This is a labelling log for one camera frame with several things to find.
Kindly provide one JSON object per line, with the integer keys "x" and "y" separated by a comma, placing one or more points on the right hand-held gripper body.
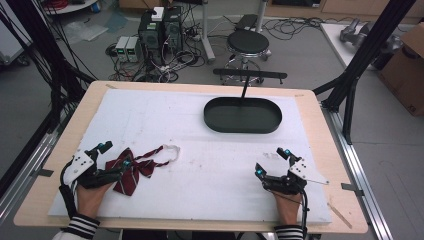
{"x": 286, "y": 185}

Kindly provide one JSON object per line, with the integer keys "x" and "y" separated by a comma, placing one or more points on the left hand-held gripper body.
{"x": 80, "y": 163}

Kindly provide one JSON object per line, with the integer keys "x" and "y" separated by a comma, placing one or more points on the dark red striped bow tie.
{"x": 130, "y": 181}

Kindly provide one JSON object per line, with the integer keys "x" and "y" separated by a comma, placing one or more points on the person's right hand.
{"x": 288, "y": 208}

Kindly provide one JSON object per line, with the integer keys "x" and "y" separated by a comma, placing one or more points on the person's left hand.
{"x": 90, "y": 200}

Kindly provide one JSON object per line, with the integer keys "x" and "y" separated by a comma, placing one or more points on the black tape strip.
{"x": 43, "y": 172}
{"x": 351, "y": 188}

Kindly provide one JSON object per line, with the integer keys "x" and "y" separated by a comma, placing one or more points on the black tray stand with bar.
{"x": 243, "y": 116}

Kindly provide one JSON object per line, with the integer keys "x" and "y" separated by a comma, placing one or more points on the white foam mat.
{"x": 200, "y": 173}

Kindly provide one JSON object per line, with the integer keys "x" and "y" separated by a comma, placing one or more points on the thin wooden stick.
{"x": 340, "y": 216}

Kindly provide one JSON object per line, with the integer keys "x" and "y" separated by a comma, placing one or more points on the grey power supply unit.
{"x": 134, "y": 49}
{"x": 121, "y": 48}

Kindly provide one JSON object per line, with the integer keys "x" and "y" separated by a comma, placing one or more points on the clear plastic sheet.
{"x": 85, "y": 31}

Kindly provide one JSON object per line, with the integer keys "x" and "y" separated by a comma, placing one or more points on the black round stool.
{"x": 248, "y": 43}

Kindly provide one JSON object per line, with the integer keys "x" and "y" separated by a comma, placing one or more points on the black computer tower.
{"x": 150, "y": 36}
{"x": 173, "y": 30}

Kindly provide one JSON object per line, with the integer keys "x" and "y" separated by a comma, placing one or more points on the black flat device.
{"x": 246, "y": 21}

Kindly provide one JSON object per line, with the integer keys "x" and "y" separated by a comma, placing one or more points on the grey table leg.
{"x": 261, "y": 15}
{"x": 206, "y": 33}

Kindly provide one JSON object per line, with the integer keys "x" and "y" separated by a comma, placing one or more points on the brown cardboard box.
{"x": 405, "y": 73}

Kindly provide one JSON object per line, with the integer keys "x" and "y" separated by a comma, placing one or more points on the round white table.
{"x": 70, "y": 7}

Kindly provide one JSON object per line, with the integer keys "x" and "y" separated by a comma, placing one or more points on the white box device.
{"x": 157, "y": 14}

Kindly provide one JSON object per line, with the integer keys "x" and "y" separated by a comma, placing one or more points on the aluminium rail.
{"x": 26, "y": 166}
{"x": 356, "y": 173}

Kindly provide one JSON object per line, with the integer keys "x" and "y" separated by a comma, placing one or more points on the black metal frame post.
{"x": 46, "y": 56}
{"x": 363, "y": 63}

